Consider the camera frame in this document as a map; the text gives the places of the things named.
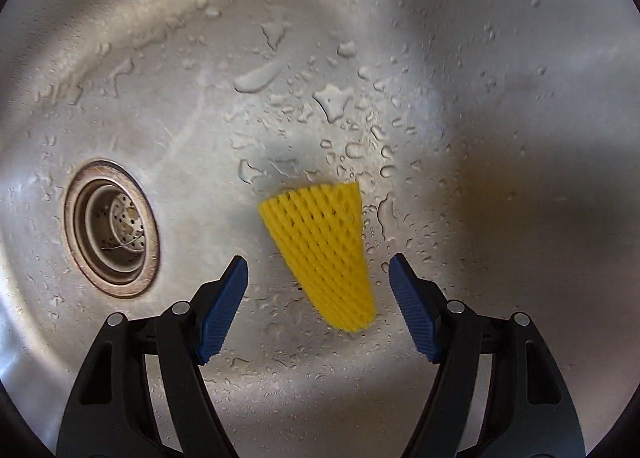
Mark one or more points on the yellow foam fruit net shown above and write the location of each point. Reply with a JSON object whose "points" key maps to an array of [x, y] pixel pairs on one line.
{"points": [[325, 248]]}

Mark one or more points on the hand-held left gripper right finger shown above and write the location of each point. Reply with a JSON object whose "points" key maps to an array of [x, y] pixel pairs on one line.
{"points": [[412, 310]]}

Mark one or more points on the metal sink drain strainer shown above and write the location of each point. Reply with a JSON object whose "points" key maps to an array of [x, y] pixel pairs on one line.
{"points": [[112, 230]]}

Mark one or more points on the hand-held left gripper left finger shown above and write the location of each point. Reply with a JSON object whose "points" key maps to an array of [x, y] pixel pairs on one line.
{"points": [[222, 310]]}

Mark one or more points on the stainless steel sink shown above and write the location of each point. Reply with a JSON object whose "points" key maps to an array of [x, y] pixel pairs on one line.
{"points": [[450, 88]]}

